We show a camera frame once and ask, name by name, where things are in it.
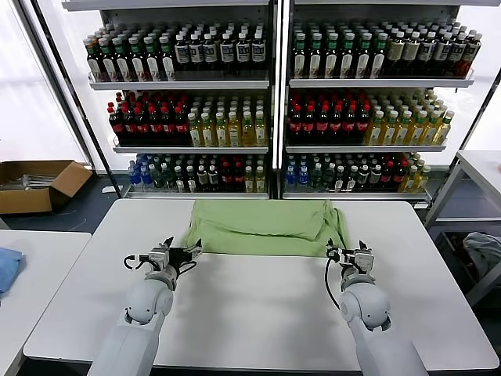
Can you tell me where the dark bottle beige label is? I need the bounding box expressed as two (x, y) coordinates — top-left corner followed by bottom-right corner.
(386, 31), (405, 76)
(402, 31), (421, 76)

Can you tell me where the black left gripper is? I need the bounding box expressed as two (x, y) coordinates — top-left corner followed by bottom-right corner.
(157, 236), (204, 276)

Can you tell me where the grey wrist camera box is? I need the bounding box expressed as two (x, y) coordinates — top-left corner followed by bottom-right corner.
(353, 250), (375, 274)
(147, 244), (171, 271)

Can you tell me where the crumpled grey-blue cloth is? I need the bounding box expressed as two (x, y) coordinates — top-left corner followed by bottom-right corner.
(463, 231), (501, 277)

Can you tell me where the open brown cardboard box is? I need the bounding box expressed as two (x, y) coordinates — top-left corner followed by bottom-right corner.
(0, 159), (94, 215)

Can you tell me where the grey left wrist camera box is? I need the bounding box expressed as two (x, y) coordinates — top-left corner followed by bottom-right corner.
(147, 244), (171, 271)

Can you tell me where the grey parts bundle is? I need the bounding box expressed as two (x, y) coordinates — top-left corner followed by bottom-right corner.
(0, 174), (54, 192)

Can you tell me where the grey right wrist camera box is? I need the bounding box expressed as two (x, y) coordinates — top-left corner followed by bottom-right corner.
(353, 250), (375, 274)

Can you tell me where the dark bottle blue-white label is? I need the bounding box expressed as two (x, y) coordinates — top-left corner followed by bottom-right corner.
(460, 32), (483, 76)
(219, 33), (236, 74)
(432, 31), (453, 76)
(174, 34), (190, 74)
(189, 33), (204, 74)
(234, 33), (251, 74)
(250, 33), (267, 74)
(447, 32), (467, 76)
(203, 33), (219, 74)
(416, 31), (437, 76)

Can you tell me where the cola bottle red cap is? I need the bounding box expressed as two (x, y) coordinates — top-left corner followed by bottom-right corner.
(288, 103), (304, 144)
(174, 104), (190, 144)
(134, 104), (150, 144)
(301, 103), (317, 144)
(147, 105), (164, 144)
(121, 103), (136, 144)
(329, 103), (345, 144)
(344, 103), (359, 144)
(232, 158), (246, 193)
(315, 103), (331, 144)
(221, 158), (234, 193)
(392, 160), (406, 193)
(107, 102), (124, 144)
(381, 160), (395, 193)
(357, 103), (373, 144)
(160, 104), (177, 144)

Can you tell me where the green polo shirt red print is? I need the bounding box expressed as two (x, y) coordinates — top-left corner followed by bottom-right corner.
(182, 198), (351, 259)

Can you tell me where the white table grey metal frame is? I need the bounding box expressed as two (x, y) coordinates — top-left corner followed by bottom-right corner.
(424, 150), (501, 307)

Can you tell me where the folded blue cloth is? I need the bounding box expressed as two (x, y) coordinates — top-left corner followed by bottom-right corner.
(0, 246), (27, 299)

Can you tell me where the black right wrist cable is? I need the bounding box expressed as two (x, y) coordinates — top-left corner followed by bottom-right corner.
(323, 250), (345, 310)

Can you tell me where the white side table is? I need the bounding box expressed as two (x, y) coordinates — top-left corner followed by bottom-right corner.
(0, 229), (93, 376)

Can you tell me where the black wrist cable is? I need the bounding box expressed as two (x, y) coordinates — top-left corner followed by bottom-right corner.
(323, 250), (345, 310)
(124, 254), (157, 272)

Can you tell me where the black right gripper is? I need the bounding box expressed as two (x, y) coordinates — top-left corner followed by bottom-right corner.
(325, 238), (371, 272)

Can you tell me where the dark tea bottle green cap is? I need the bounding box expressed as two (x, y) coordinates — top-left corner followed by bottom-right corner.
(371, 32), (387, 79)
(356, 32), (373, 79)
(341, 32), (356, 79)
(111, 35), (130, 82)
(293, 32), (308, 79)
(127, 35), (146, 82)
(97, 36), (115, 82)
(308, 32), (323, 79)
(157, 35), (177, 82)
(85, 36), (102, 82)
(142, 35), (161, 82)
(324, 32), (341, 79)

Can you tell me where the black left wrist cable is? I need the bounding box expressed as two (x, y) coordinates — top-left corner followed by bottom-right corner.
(124, 254), (157, 272)

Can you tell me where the black window frame post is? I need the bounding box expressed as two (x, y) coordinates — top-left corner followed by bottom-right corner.
(37, 0), (123, 199)

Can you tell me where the grey metal shelf unit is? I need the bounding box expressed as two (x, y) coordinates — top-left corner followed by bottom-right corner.
(279, 0), (477, 203)
(61, 0), (279, 201)

